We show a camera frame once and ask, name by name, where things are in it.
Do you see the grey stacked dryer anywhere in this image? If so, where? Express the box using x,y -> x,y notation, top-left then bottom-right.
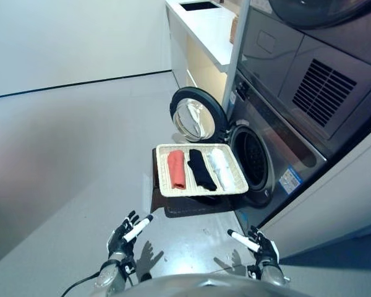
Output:
234,0 -> 371,170

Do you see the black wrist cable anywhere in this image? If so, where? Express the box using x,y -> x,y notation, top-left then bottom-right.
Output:
61,269 -> 134,297

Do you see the dark stool under basket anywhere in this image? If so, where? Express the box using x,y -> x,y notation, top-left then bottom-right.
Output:
150,185 -> 236,218

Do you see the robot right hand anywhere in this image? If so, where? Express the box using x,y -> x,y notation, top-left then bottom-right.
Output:
227,226 -> 281,269

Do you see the brown cardboard box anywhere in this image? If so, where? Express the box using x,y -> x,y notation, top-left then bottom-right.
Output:
228,12 -> 241,45

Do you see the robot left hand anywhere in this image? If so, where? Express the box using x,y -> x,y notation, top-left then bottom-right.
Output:
107,210 -> 154,259

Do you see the rolled black cloth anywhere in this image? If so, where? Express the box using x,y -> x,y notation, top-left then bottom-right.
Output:
187,149 -> 218,192

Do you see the rolled white cloth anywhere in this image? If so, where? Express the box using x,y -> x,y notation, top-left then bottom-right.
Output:
208,148 -> 236,191

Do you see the grey robot torso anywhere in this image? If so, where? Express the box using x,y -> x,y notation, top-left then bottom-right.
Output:
123,273 -> 294,297

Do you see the white cabinet side panel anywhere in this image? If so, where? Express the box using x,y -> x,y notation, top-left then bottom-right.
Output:
259,122 -> 371,259

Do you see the grey front-load washing machine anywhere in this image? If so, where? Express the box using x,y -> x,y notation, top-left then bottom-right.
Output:
222,69 -> 328,231

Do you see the rolled red cloth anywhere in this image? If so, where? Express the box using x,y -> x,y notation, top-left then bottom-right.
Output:
167,150 -> 187,190

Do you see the round washing machine door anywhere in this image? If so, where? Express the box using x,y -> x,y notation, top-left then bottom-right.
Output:
169,87 -> 229,145

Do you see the white woven basket tray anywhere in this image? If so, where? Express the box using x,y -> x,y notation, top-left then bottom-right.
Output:
155,143 -> 250,198

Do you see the white counter cabinet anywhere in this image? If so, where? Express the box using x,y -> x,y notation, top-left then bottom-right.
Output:
164,0 -> 247,101

